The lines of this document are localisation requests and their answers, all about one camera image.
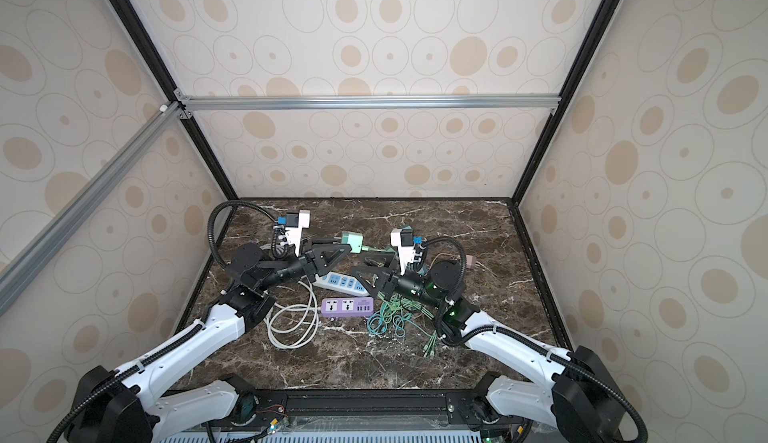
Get white blue power strip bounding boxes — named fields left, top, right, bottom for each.
left=313, top=272, right=368, bottom=297

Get light green charger plug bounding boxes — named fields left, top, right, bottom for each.
left=341, top=231, right=364, bottom=254

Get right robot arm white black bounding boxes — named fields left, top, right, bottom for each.
left=351, top=236, right=649, bottom=442

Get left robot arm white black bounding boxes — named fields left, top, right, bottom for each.
left=48, top=200, right=360, bottom=442

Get purple power strip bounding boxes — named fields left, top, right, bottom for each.
left=320, top=297, right=375, bottom=319

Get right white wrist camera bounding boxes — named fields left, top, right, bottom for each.
left=390, top=226, right=424, bottom=275

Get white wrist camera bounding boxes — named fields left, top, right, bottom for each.
left=277, top=210, right=311, bottom=256
left=390, top=226, right=424, bottom=275

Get tangled green teal cables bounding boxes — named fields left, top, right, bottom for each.
left=365, top=296, right=457, bottom=358

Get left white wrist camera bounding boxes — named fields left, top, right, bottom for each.
left=277, top=210, right=311, bottom=256

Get white power strip cable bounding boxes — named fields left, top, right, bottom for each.
left=263, top=279, right=320, bottom=351

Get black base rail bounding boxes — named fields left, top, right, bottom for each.
left=149, top=386, right=541, bottom=443

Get horizontal aluminium rail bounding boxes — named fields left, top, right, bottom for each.
left=180, top=94, right=561, bottom=111

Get diagonal aluminium rail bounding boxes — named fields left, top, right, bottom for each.
left=1, top=102, right=181, bottom=313

